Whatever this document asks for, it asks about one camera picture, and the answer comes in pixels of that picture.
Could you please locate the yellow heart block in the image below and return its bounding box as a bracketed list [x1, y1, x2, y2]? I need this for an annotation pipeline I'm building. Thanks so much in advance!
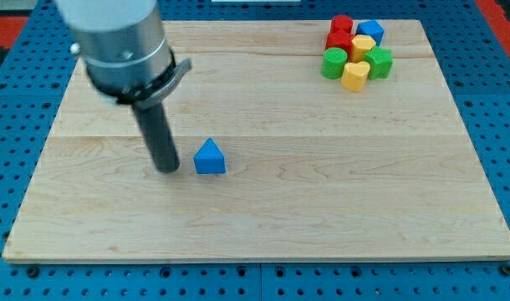
[341, 61, 370, 92]

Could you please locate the blue triangle block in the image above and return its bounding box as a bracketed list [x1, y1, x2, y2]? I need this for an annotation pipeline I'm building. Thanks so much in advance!
[193, 138, 227, 174]

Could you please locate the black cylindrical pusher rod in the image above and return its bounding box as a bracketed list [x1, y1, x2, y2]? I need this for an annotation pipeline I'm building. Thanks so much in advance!
[132, 104, 180, 173]

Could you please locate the wooden board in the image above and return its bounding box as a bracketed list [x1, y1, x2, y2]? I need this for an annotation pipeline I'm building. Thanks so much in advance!
[3, 20, 510, 264]

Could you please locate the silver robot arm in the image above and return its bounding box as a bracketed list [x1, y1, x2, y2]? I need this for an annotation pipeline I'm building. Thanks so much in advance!
[54, 0, 192, 173]

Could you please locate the yellow hexagon block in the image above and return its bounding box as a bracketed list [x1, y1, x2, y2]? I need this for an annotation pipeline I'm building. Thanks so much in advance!
[349, 34, 376, 63]

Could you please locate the red star block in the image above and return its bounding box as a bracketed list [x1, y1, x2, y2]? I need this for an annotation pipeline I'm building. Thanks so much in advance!
[325, 30, 355, 54]

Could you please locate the green cylinder block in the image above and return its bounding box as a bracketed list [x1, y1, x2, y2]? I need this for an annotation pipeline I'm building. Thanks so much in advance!
[321, 48, 348, 79]

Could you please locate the red cylinder block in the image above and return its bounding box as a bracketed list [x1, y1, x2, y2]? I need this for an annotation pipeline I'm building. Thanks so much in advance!
[329, 14, 354, 33]

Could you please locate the green star block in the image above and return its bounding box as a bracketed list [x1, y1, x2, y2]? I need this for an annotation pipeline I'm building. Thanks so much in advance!
[364, 46, 393, 80]

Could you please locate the blue cube block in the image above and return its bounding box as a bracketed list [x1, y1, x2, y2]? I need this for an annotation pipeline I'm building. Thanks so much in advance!
[356, 20, 385, 46]

